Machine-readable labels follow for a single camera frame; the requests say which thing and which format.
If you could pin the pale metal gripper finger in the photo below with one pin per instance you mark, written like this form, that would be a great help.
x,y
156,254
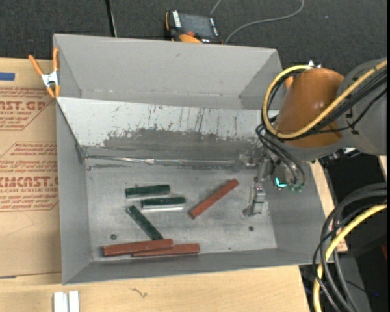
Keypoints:
x,y
253,203
262,203

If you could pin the red-brown flat block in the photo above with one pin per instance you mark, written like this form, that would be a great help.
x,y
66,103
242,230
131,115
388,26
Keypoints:
x,y
214,198
133,247
182,250

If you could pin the dark green flat block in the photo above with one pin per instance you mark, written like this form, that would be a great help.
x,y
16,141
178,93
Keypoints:
x,y
162,202
148,190
144,223

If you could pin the grey metal bin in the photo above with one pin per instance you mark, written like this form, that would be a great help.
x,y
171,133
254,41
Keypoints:
x,y
182,135

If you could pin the brown cardboard board red print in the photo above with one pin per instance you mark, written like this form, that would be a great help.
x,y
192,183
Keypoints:
x,y
26,226

